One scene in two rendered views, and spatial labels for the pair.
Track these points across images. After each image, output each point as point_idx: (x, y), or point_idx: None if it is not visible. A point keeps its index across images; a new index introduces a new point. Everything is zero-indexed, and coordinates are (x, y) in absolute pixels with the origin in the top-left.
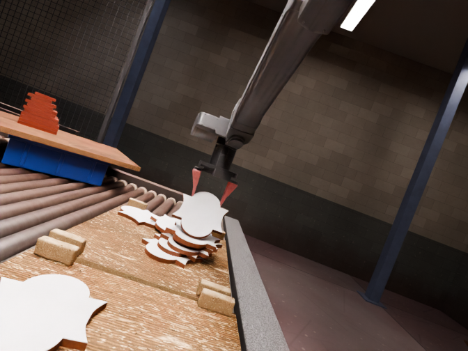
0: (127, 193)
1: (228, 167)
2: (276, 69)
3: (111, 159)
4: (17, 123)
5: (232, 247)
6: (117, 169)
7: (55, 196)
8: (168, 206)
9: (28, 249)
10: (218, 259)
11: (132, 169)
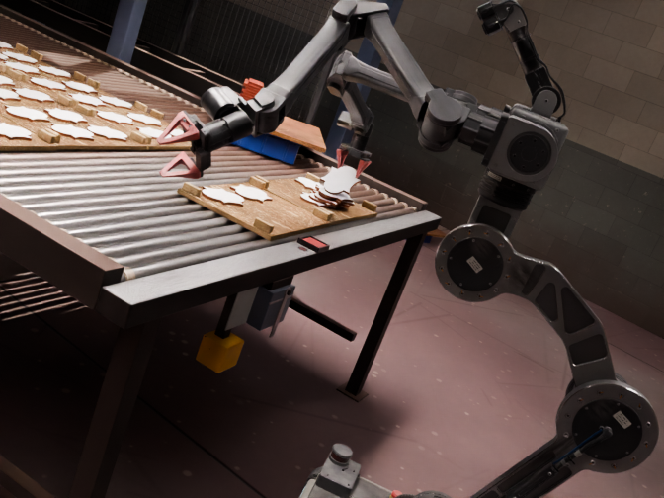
0: (315, 173)
1: (361, 148)
2: (346, 100)
3: (300, 140)
4: None
5: (384, 220)
6: (316, 151)
7: (258, 166)
8: (351, 189)
9: None
10: (351, 213)
11: (318, 150)
